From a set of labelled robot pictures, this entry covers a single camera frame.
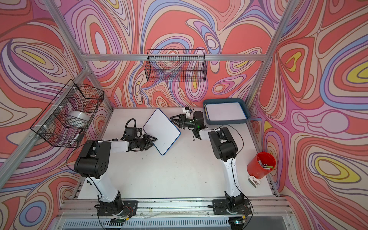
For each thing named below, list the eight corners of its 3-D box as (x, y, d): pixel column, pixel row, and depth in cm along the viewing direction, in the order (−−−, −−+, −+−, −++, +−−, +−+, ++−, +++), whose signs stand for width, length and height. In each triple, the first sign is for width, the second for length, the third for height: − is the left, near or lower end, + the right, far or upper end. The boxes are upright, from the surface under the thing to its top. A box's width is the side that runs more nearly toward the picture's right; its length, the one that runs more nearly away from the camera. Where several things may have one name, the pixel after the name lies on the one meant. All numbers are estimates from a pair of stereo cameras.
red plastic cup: (250, 178, 84) (259, 170, 74) (245, 162, 91) (253, 152, 81) (268, 178, 84) (279, 170, 74) (262, 162, 91) (272, 152, 81)
